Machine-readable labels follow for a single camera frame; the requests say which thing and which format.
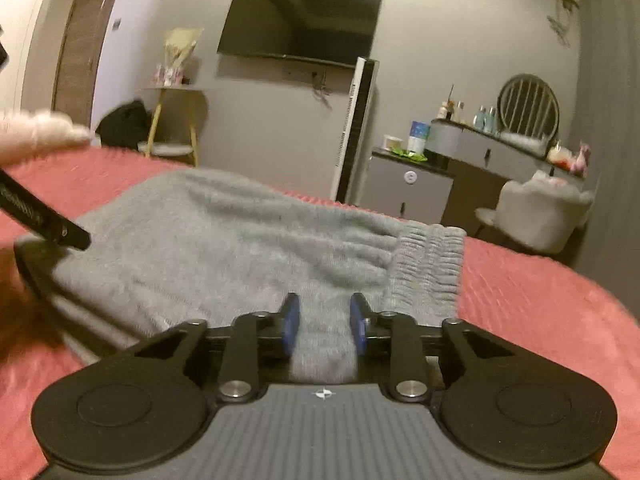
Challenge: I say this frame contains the black wall television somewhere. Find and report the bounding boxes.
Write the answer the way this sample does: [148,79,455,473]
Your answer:
[216,0,385,68]

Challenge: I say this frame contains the grey vanity desk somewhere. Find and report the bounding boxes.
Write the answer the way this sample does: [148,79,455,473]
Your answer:
[427,119,587,228]

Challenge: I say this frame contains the gold-legged side table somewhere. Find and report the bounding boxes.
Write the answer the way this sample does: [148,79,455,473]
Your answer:
[137,85,207,168]

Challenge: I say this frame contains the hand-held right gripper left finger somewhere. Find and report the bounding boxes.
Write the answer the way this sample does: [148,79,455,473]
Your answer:
[135,292,302,404]

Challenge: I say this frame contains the dangling black cables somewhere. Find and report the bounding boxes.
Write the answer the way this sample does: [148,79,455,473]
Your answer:
[307,71,334,107]

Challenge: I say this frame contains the white tower air conditioner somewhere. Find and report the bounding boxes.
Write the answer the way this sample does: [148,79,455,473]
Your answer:
[331,56,379,205]

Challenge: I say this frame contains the hanging wall decoration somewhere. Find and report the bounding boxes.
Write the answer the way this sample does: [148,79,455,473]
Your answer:
[547,0,581,49]

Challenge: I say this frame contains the white fluffy chair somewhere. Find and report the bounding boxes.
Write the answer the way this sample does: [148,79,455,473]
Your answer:
[474,170,596,256]

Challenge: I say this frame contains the blue and white carton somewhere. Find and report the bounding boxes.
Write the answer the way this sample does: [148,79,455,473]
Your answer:
[407,121,432,155]

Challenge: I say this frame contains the grey curtain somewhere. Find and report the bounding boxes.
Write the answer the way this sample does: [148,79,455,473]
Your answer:
[570,0,640,321]

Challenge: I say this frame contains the small grey cabinet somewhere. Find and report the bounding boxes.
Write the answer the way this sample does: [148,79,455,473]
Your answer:
[361,147,456,226]

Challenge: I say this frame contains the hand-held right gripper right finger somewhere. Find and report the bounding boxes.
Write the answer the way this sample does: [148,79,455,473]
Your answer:
[349,292,508,404]

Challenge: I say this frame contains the red and white plush toy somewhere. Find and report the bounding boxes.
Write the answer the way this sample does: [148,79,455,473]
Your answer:
[546,141,575,172]

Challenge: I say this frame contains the white fluffy cloth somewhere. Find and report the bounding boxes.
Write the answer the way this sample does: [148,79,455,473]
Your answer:
[500,130,547,151]

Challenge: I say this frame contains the round ribbed vanity mirror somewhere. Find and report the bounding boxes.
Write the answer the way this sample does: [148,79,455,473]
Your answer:
[497,74,561,143]

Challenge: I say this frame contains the grey pants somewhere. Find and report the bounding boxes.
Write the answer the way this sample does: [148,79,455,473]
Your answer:
[50,167,467,386]

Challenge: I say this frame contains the wrapped flower bouquet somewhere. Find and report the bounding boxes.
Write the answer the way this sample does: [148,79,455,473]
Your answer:
[162,27,205,86]

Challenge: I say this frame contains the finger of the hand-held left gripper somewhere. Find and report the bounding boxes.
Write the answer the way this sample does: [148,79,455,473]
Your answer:
[0,167,92,252]

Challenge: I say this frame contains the pink textured blanket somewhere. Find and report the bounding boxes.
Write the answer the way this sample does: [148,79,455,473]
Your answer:
[0,147,640,480]

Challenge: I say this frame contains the small pink ornaments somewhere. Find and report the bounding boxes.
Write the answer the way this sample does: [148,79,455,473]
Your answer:
[152,64,191,87]

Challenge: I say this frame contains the brown wooden door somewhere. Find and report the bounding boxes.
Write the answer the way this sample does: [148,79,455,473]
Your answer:
[52,0,131,123]

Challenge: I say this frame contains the black bag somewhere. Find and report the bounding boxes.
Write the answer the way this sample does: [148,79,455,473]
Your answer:
[95,100,153,151]

